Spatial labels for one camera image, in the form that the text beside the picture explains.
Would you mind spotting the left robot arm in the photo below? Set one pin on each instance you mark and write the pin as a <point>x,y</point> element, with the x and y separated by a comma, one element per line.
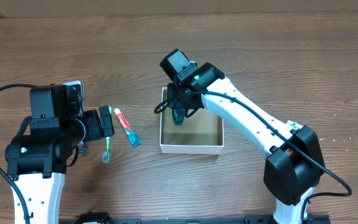
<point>37,157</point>

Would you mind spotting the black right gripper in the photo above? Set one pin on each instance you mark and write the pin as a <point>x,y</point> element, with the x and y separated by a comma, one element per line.
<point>179,101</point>

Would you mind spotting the blue mouthwash bottle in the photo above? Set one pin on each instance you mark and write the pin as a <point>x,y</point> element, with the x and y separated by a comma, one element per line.
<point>178,116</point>

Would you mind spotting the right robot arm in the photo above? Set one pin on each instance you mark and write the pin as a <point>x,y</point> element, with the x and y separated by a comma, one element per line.
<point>291,151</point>

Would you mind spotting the red Colgate toothpaste tube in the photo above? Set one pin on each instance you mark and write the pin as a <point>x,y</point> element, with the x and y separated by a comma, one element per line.
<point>131,135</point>

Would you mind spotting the white cardboard box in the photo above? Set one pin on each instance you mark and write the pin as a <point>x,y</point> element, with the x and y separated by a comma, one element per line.
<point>202,133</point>

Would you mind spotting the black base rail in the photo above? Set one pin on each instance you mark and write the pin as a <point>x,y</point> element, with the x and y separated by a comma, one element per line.
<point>105,218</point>

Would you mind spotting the green toothbrush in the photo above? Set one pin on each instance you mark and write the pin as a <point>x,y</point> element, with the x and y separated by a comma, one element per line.
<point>106,154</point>

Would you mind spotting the green Dettol soap packet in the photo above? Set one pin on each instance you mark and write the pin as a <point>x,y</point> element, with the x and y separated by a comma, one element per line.
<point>294,125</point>

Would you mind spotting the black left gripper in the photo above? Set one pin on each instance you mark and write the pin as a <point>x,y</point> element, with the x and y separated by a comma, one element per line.
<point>105,121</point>

